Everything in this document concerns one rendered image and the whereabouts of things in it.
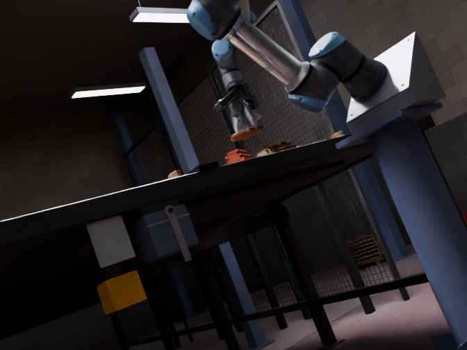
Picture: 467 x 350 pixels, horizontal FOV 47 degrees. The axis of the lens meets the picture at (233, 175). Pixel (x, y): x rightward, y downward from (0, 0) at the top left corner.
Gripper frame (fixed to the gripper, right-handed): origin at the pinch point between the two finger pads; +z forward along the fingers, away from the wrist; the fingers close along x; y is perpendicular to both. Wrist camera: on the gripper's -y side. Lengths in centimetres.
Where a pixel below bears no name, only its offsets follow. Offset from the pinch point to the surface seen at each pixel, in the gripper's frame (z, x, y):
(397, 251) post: 74, 229, 355
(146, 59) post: -130, 174, 82
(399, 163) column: 32, -47, 16
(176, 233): 34, -21, -55
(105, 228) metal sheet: 28, -17, -73
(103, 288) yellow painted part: 43, -17, -77
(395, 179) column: 37, -43, 16
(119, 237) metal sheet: 31, -17, -69
